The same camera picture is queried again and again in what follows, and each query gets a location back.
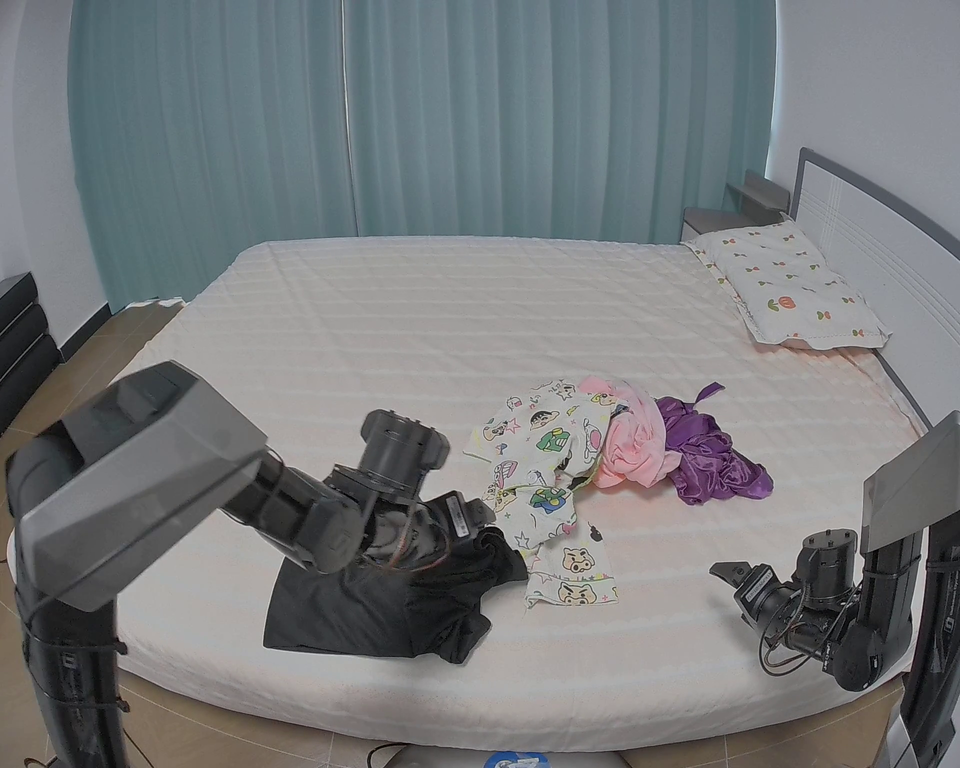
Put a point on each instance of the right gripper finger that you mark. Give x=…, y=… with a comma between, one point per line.
x=735, y=589
x=733, y=571

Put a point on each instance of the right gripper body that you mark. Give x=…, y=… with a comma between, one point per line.
x=754, y=589

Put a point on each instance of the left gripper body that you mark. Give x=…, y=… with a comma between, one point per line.
x=459, y=516

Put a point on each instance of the black T-shirt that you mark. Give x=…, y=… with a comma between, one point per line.
x=360, y=607

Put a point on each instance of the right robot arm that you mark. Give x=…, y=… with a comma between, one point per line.
x=915, y=487

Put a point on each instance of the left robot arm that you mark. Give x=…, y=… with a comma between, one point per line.
x=150, y=465

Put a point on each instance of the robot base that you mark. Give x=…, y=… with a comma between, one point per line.
x=435, y=757

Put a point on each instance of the white printed pyjama top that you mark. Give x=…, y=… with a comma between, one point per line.
x=540, y=442

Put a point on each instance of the purple garment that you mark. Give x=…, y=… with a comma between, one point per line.
x=712, y=457

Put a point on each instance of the pink garment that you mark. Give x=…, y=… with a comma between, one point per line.
x=637, y=450

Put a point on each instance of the bed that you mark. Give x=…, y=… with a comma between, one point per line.
x=412, y=315

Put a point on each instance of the white printed pillow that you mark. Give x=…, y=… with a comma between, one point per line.
x=787, y=277

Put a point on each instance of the grey bedside table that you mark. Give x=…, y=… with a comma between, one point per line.
x=709, y=220

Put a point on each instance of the black chest of drawers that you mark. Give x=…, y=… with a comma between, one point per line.
x=22, y=337

